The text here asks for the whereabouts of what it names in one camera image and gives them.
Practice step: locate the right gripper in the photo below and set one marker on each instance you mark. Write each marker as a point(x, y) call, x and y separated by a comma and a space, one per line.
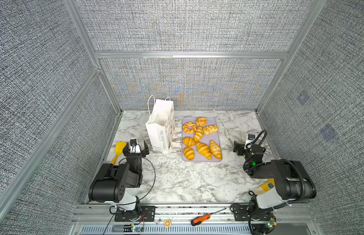
point(240, 148)

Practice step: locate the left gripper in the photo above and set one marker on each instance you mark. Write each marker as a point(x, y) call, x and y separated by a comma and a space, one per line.
point(144, 148)

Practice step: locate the large fake croissant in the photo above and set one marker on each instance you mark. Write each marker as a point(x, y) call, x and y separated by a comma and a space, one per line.
point(215, 150)
point(204, 150)

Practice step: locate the white paper bag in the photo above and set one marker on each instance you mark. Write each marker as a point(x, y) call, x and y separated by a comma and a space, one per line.
point(161, 123)

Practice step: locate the striped fake bun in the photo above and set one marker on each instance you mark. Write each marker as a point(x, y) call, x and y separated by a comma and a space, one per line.
point(189, 142)
point(189, 153)

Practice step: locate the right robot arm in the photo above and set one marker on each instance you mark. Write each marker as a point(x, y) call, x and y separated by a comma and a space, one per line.
point(292, 183)

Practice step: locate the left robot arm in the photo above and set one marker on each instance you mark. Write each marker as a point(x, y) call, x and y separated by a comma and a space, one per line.
point(124, 171)

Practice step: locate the oblong flaky fake bread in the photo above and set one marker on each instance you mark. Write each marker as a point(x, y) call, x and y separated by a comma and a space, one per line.
point(211, 129)

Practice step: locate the small striped fake croissant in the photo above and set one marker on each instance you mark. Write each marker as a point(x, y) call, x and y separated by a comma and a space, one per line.
point(198, 134)

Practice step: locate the round twisted fake bun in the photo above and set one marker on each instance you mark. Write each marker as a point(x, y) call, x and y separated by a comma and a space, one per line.
point(201, 121)

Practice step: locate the yellow toy shovel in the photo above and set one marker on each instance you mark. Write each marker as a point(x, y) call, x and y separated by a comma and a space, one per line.
point(118, 151)

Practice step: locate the lilac plastic tray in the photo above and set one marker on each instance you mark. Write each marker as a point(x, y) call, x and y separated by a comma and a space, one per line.
point(205, 139)

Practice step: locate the yellow black work glove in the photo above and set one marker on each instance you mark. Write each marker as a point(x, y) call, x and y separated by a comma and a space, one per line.
point(265, 187)

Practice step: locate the small orange tag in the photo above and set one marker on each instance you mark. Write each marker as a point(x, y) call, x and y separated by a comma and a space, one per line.
point(168, 223)

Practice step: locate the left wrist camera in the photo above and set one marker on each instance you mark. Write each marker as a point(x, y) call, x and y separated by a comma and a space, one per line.
point(133, 143)

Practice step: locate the ring-shaped fake bread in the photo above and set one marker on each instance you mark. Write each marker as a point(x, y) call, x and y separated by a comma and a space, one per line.
point(189, 127)

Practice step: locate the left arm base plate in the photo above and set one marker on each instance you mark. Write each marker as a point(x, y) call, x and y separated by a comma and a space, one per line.
point(135, 213)

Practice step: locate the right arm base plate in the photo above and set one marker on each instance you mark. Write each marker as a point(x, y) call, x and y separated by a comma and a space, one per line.
point(246, 212)

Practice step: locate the aluminium front rail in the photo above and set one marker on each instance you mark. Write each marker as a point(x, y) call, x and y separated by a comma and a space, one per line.
point(98, 219)

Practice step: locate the orange handled screwdriver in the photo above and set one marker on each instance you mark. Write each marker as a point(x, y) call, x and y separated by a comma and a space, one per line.
point(199, 220)

